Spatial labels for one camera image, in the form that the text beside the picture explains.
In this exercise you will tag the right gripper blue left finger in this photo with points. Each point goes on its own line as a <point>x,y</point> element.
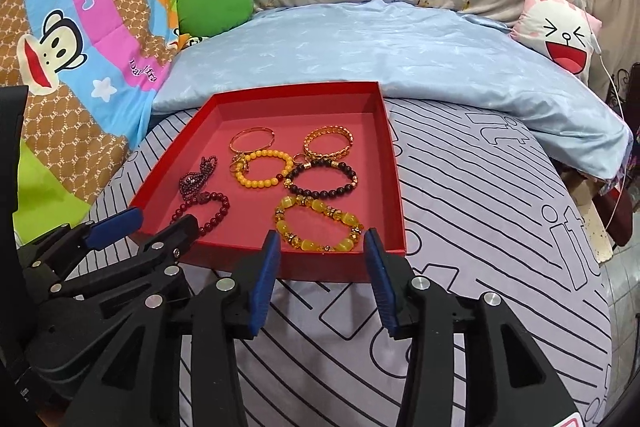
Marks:
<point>264,273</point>

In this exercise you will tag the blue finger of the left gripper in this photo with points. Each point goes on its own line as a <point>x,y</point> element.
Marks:
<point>111,230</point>
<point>173,241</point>

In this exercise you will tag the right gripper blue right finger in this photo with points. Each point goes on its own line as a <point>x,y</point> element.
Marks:
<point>387,278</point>

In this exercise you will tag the dark garnet bead strand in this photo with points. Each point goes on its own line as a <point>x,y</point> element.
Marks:
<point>192,183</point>

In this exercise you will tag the gold ring small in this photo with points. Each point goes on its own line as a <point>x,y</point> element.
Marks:
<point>300,159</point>

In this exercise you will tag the red shallow cardboard tray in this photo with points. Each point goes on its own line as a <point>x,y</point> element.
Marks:
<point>253,193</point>

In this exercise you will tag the thin gold bangle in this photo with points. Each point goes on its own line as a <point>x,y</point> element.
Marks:
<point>252,138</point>

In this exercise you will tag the cartoon monkey quilt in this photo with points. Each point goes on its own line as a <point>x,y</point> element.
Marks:
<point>92,69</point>

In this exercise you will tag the light blue blanket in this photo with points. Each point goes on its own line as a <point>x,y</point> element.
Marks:
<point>426,54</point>

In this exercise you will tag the green plush pillow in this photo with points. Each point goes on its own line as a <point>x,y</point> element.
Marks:
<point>208,18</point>

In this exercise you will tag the pink cartoon face cushion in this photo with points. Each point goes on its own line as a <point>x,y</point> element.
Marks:
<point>560,31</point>

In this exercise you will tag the wide gold chain bangle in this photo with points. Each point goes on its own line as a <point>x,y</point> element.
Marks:
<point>328,142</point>

